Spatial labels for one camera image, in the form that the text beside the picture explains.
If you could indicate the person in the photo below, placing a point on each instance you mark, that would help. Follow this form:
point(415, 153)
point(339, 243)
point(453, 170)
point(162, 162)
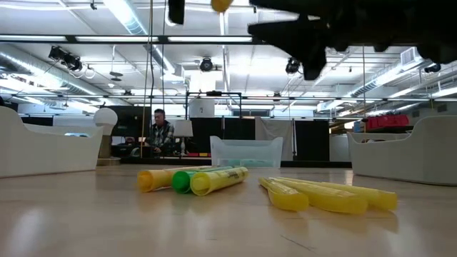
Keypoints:
point(160, 133)

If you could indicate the grey curtain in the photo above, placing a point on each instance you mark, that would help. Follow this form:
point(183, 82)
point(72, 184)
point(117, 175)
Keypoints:
point(273, 130)

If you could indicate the clear plastic bin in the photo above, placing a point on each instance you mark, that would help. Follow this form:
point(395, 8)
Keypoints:
point(246, 151)

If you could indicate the large black wall screen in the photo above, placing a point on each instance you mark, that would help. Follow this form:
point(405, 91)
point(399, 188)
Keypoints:
point(128, 121)

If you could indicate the white air vent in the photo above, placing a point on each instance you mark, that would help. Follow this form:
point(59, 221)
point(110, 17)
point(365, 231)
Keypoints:
point(408, 56)

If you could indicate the green chunky highlighter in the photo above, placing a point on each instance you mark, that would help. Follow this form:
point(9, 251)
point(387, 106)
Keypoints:
point(181, 182)

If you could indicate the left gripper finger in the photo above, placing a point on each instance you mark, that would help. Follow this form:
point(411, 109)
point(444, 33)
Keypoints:
point(176, 10)

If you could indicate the grey plastic bin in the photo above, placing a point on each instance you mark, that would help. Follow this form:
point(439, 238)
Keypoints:
point(400, 160)

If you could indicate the white numbered box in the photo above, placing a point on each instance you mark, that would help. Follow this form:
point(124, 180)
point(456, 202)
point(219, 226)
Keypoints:
point(201, 109)

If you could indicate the orange chunky highlighter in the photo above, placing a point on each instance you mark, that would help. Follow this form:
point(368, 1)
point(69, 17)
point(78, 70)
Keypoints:
point(153, 180)

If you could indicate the small colourful blocks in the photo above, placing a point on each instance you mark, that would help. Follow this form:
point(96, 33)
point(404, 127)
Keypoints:
point(203, 155)

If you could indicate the white plastic bin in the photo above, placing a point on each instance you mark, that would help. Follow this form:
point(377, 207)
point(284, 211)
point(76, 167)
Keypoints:
point(50, 153)

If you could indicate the white shade table lamp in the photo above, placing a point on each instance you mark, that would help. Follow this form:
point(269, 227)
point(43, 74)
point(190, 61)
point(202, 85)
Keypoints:
point(183, 128)

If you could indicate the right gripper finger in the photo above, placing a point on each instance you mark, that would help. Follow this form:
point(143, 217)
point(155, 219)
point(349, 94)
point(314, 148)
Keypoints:
point(285, 5)
point(285, 33)

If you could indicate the white bulb brass lamp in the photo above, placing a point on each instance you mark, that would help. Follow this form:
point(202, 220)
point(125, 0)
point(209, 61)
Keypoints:
point(105, 118)

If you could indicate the black aluminium table frame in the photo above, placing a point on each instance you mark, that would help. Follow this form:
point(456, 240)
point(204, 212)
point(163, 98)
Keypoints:
point(314, 164)

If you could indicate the black partition panel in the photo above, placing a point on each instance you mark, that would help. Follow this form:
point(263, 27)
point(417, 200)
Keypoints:
point(312, 139)
point(235, 128)

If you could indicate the red storage bins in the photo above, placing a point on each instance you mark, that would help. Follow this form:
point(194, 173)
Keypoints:
point(387, 122)

